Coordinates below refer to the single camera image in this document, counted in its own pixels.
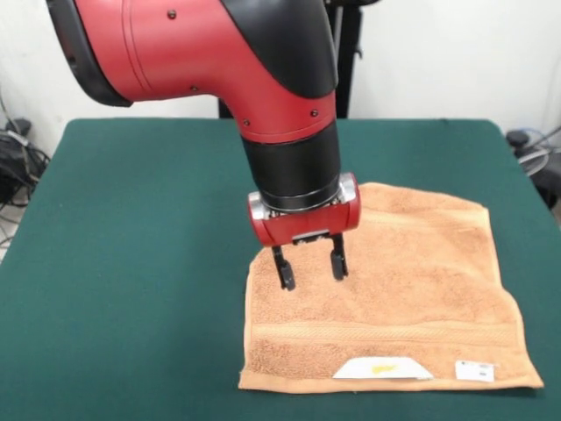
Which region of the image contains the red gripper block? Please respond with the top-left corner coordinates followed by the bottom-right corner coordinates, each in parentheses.
top-left (247, 171), bottom-right (362, 292)

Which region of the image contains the tan terry towel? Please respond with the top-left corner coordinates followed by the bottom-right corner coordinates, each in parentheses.
top-left (237, 182), bottom-right (545, 393)

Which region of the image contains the dark green table cloth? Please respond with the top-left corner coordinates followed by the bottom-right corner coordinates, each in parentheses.
top-left (0, 117), bottom-right (561, 421)

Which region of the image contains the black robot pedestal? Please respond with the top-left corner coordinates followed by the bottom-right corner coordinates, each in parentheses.
top-left (217, 0), bottom-right (382, 119)

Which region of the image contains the black cable tangle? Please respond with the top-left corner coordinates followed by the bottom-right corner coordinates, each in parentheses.
top-left (519, 125), bottom-right (561, 155)
top-left (0, 87), bottom-right (53, 246)

